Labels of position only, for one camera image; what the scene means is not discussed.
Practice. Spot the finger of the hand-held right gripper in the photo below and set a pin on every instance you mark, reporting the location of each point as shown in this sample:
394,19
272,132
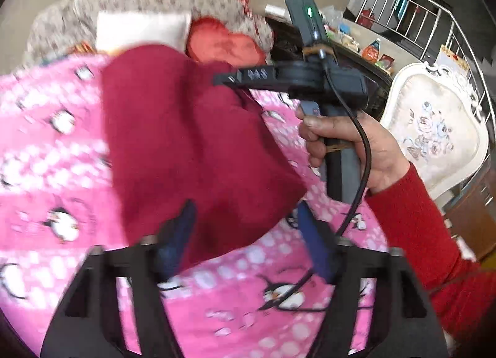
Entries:
248,75

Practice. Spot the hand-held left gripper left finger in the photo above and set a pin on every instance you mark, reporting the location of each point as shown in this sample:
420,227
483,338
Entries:
174,241

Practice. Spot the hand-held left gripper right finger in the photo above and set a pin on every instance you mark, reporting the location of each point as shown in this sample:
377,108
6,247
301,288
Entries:
316,241

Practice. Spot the dark red sweater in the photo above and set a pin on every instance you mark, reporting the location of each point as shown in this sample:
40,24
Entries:
186,141

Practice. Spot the person's right forearm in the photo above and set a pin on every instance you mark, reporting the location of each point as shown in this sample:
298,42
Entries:
418,234

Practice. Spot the person's right hand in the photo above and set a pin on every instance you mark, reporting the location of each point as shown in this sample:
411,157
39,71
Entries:
383,148

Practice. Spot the red heart-shaped cushion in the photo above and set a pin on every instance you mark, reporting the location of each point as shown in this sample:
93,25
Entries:
224,44

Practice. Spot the red patterned cloth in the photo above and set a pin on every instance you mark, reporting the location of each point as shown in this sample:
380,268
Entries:
252,13

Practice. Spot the dark wooden side table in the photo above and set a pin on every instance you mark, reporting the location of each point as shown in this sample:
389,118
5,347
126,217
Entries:
378,83

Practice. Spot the orange snack bag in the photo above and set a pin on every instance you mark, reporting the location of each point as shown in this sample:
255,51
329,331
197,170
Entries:
372,50

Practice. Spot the red canister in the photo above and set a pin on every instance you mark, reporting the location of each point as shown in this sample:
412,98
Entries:
366,18

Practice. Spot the white pillow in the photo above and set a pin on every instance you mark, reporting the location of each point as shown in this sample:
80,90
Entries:
143,30

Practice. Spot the white ornate chair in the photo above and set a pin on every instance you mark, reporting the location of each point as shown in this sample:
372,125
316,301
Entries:
434,133

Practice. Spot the pink penguin print blanket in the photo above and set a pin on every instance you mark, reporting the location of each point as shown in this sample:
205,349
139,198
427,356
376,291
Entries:
46,187

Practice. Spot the metal stair railing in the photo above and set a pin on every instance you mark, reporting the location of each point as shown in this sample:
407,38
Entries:
452,32

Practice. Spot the wooden cabinet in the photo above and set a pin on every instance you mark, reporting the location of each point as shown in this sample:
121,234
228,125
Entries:
476,218

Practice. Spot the orange and teal cloth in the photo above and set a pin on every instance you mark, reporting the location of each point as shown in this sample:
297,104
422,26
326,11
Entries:
83,49

